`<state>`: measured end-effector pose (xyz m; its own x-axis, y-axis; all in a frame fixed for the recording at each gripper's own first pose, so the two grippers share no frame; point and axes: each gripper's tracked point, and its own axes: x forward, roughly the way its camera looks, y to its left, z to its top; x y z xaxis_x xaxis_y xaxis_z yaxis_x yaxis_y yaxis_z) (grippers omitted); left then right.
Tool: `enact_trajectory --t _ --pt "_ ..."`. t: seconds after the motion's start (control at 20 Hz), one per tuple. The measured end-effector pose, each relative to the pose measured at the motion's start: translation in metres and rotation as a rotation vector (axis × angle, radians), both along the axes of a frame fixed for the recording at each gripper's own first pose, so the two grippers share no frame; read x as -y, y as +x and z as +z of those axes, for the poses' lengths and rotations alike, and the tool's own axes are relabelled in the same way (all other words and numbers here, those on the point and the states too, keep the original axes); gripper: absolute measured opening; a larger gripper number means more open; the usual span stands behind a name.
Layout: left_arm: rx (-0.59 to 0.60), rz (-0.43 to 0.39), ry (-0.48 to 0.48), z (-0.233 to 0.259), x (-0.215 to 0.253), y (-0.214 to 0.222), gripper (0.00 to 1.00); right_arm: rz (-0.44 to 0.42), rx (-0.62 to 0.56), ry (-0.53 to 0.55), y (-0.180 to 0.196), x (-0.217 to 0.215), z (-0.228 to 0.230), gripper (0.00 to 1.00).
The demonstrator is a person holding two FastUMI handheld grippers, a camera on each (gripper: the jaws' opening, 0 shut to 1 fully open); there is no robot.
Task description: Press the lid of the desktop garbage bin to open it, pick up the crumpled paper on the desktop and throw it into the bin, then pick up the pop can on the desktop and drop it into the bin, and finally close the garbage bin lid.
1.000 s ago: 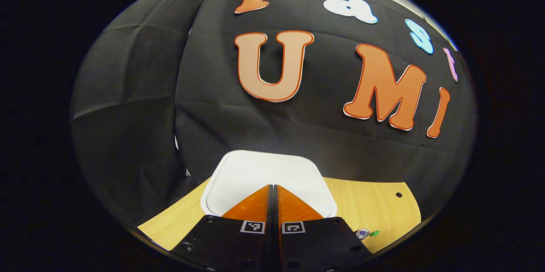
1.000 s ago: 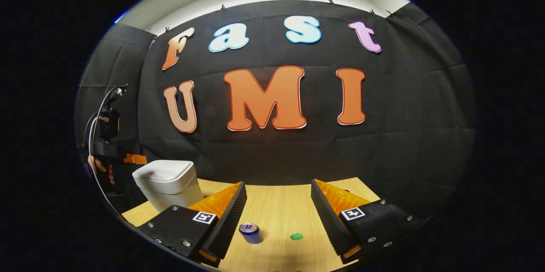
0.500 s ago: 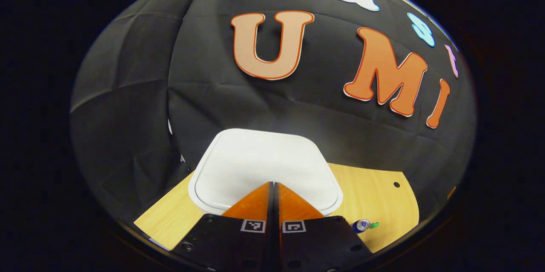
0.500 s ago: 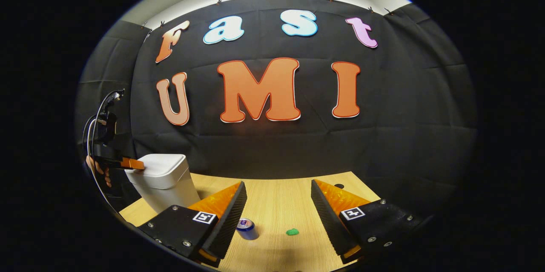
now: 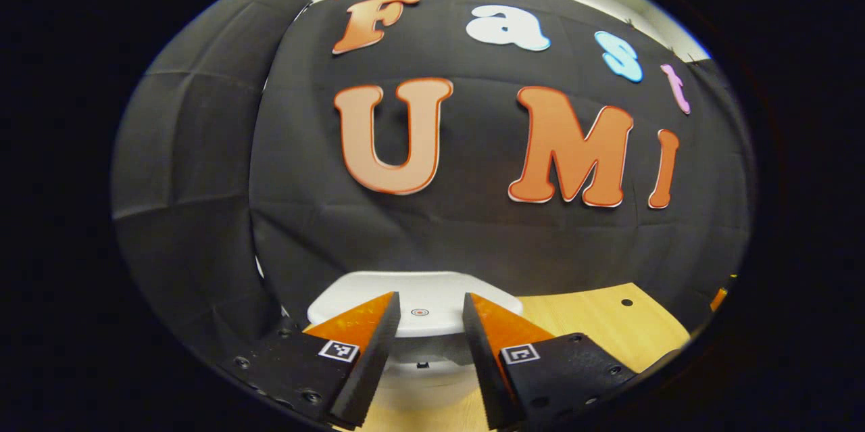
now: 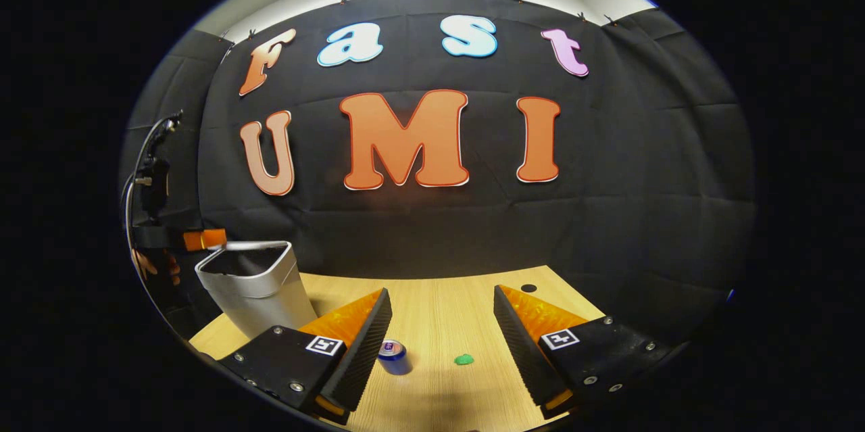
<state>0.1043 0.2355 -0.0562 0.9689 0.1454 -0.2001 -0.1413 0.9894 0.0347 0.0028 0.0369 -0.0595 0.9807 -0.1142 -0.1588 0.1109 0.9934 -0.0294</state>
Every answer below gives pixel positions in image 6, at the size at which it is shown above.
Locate white desktop garbage bin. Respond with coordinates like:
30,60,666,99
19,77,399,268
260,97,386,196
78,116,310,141
195,240,318,340

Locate blue pop can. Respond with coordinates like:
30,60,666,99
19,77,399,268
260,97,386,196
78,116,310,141
377,339,414,377

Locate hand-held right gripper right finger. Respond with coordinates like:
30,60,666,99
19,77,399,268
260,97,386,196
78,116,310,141
492,284,683,420

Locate black backdrop cloth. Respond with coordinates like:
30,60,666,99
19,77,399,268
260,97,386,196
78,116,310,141
601,7,758,345
122,30,234,230
197,0,676,284

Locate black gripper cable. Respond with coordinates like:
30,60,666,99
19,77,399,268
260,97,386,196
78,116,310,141
123,110,184,284

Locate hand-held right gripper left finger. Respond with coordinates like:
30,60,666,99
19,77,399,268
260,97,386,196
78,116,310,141
220,287,393,427

